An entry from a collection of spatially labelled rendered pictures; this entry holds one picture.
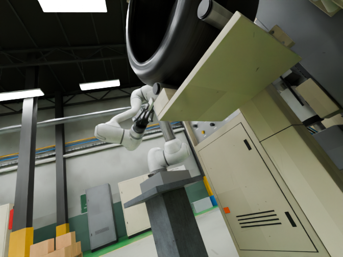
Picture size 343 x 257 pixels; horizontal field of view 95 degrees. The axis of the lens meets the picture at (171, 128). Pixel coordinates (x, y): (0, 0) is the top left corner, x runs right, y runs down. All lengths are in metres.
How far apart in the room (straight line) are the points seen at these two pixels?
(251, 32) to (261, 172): 0.86
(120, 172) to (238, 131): 7.85
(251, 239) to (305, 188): 0.72
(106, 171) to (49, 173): 2.59
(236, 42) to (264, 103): 0.35
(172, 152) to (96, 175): 7.67
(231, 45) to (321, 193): 0.53
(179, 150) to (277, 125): 0.85
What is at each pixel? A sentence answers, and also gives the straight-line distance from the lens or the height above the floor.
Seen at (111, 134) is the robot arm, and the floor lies 0.99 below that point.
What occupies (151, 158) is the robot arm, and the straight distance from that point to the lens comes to 1.42.
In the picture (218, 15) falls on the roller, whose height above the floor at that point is 0.88.
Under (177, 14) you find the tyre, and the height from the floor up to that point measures 0.97.
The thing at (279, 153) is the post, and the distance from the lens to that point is 0.71.
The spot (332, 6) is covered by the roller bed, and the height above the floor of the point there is 0.91.
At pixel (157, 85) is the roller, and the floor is 0.90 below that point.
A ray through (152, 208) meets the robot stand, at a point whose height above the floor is 0.54.
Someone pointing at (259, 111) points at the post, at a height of 0.72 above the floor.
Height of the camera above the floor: 0.52
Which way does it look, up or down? 24 degrees up
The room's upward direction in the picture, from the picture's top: 20 degrees counter-clockwise
